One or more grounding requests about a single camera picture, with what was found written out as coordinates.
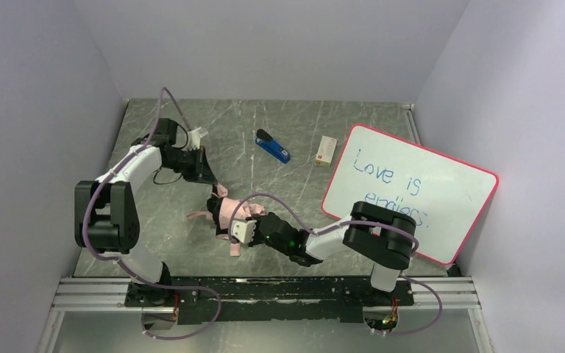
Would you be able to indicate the blue and black stapler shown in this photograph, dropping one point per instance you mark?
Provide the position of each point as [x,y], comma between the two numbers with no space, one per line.
[265,141]

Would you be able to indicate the pink framed whiteboard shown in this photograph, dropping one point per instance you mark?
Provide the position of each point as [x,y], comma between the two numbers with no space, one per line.
[443,195]

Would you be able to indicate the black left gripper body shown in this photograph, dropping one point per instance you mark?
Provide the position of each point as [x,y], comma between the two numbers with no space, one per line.
[201,165]

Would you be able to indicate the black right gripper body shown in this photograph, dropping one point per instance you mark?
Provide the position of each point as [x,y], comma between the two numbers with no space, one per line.
[222,217]

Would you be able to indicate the small white staple box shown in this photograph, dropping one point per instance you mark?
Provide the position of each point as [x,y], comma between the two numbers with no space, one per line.
[326,151]

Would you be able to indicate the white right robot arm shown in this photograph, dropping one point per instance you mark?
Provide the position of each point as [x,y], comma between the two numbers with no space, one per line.
[383,236]

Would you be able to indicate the pink and black folding umbrella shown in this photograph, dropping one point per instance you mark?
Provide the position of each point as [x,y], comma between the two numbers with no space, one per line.
[221,210]

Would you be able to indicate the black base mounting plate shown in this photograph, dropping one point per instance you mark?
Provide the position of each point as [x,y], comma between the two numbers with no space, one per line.
[199,299]

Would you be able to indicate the aluminium rail frame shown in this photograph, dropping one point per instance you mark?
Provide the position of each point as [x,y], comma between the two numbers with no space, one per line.
[97,295]

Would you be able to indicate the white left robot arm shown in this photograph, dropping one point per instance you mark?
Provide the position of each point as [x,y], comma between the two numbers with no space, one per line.
[105,214]

